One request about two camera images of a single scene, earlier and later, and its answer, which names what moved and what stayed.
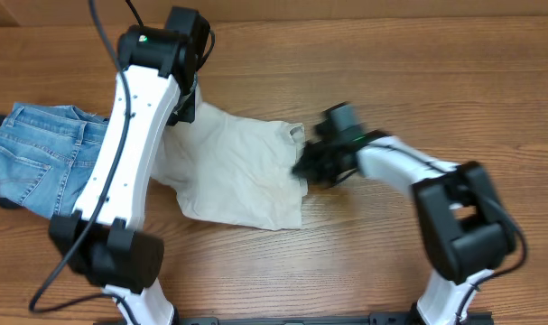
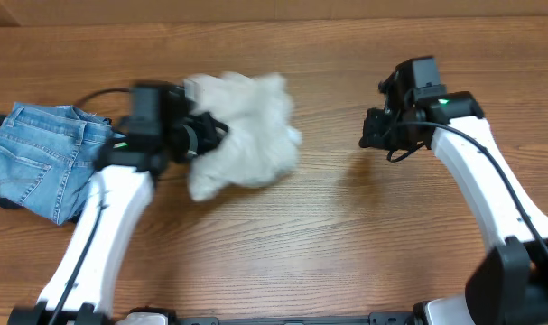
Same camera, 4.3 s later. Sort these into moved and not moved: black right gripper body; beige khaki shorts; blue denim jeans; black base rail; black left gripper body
Moved: black right gripper body; black left gripper body; beige khaki shorts
Not moved: blue denim jeans; black base rail
